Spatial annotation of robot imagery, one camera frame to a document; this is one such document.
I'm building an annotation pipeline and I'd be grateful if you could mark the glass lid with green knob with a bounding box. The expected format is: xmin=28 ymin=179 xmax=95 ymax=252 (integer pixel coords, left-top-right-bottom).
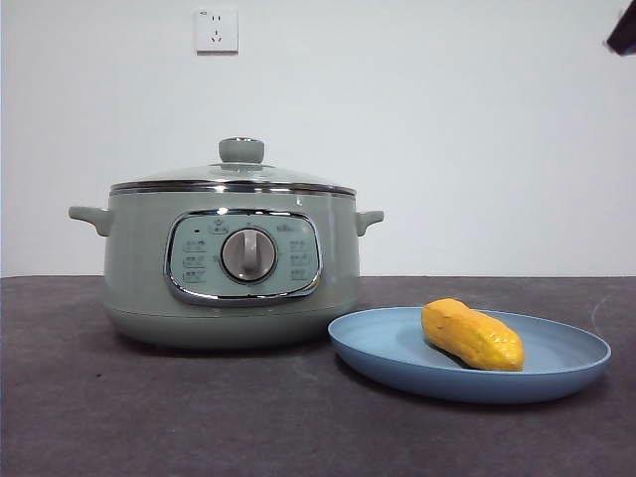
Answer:
xmin=109 ymin=137 xmax=358 ymax=196

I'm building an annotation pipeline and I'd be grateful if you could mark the yellow corn cob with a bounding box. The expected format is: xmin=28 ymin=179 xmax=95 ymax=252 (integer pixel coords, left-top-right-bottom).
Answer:
xmin=420 ymin=296 xmax=526 ymax=372

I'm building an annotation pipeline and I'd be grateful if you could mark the blue round plate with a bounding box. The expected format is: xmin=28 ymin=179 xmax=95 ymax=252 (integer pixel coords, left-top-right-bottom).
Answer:
xmin=327 ymin=306 xmax=613 ymax=404

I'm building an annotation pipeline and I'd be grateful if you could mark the pale green electric steamer pot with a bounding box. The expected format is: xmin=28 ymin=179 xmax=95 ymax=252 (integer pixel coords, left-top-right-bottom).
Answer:
xmin=68 ymin=184 xmax=387 ymax=349

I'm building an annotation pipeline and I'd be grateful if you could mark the white wall socket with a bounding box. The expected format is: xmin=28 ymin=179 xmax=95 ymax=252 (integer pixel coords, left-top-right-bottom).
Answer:
xmin=195 ymin=8 xmax=240 ymax=56

